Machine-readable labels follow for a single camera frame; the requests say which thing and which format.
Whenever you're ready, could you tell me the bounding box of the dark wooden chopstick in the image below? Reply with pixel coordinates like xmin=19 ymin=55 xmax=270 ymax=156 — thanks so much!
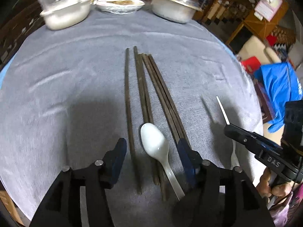
xmin=124 ymin=48 xmax=142 ymax=195
xmin=147 ymin=54 xmax=192 ymax=151
xmin=136 ymin=54 xmax=167 ymax=201
xmin=134 ymin=46 xmax=160 ymax=186
xmin=141 ymin=53 xmax=187 ymax=145

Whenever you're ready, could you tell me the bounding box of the white ceramic soup spoon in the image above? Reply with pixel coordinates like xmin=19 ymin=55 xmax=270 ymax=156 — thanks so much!
xmin=140 ymin=123 xmax=185 ymax=201

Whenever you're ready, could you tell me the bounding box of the white plastic spoon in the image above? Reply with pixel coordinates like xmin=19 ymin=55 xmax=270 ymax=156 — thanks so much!
xmin=216 ymin=95 xmax=241 ymax=170

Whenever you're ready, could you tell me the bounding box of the person's right hand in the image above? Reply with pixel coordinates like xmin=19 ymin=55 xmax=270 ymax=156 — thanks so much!
xmin=256 ymin=168 xmax=294 ymax=199

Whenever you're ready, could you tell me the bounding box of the blue jacket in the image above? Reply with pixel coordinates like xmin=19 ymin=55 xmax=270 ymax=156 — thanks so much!
xmin=254 ymin=62 xmax=302 ymax=133

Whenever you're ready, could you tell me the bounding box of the grey fleece table cloth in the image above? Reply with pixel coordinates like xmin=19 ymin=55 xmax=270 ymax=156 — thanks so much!
xmin=1 ymin=10 xmax=263 ymax=219

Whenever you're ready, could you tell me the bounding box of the red child chair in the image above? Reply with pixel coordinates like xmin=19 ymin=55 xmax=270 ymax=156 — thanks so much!
xmin=241 ymin=56 xmax=261 ymax=74

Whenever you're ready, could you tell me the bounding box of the patterned plate with food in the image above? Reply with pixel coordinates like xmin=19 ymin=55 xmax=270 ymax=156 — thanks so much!
xmin=96 ymin=0 xmax=145 ymax=14

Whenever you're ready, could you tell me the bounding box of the aluminium pot with lid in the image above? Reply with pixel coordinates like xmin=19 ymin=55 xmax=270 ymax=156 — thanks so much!
xmin=151 ymin=0 xmax=202 ymax=24

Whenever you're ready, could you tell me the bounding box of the white bowl with plastic bag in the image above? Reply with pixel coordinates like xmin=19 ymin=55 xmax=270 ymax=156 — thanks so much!
xmin=38 ymin=0 xmax=97 ymax=30

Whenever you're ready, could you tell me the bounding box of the pink wall calendar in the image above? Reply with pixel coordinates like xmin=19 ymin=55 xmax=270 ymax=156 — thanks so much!
xmin=254 ymin=0 xmax=283 ymax=22

